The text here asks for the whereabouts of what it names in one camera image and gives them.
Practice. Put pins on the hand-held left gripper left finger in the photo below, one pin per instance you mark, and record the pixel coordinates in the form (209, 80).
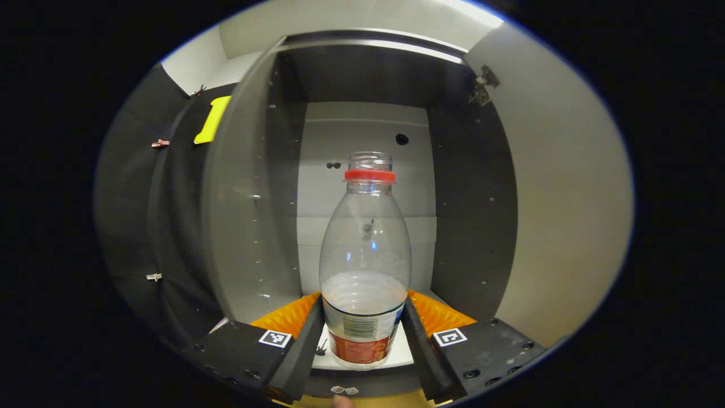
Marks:
(300, 362)

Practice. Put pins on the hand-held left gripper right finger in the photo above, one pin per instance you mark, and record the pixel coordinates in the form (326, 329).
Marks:
(425, 362)

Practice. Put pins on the clear plastic bottle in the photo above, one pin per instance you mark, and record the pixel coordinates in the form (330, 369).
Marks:
(365, 255)

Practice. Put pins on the dark grey cabinet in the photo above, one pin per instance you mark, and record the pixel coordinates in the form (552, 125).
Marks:
(470, 226)

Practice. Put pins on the metal door hinge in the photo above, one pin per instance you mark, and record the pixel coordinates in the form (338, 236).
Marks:
(483, 85)

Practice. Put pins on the white cloth clip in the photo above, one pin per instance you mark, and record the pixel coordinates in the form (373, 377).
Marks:
(153, 276)

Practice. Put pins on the black backdrop cloth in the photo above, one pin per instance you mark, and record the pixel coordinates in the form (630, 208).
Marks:
(170, 226)

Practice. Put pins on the red cloth clip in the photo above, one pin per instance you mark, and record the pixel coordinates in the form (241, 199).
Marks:
(160, 143)

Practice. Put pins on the black cloth clip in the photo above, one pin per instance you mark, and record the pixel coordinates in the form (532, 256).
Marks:
(199, 89)

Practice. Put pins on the long ceiling light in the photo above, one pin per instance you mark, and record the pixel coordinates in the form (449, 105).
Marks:
(476, 12)

